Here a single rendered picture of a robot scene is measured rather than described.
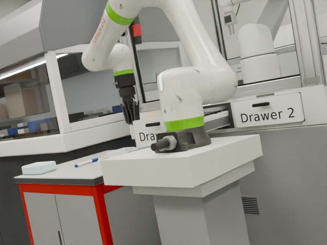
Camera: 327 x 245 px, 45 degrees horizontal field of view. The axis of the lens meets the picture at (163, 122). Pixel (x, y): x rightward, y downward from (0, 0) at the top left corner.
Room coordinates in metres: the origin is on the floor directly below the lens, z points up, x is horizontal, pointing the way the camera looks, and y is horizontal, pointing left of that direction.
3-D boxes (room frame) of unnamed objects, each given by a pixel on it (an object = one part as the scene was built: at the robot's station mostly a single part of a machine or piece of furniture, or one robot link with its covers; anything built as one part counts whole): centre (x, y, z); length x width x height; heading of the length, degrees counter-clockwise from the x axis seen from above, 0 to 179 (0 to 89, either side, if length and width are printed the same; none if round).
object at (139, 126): (1.58, 0.02, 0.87); 0.29 x 0.02 x 0.11; 47
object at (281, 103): (1.58, -0.42, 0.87); 0.29 x 0.02 x 0.11; 47
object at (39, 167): (1.85, 0.61, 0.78); 0.15 x 0.10 x 0.04; 52
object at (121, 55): (1.80, 0.14, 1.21); 0.13 x 0.11 x 0.14; 124
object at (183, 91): (1.25, -0.08, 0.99); 0.16 x 0.13 x 0.19; 123
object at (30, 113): (3.21, 0.83, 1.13); 1.78 x 1.14 x 0.45; 47
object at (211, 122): (1.73, -0.13, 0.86); 0.40 x 0.26 x 0.06; 137
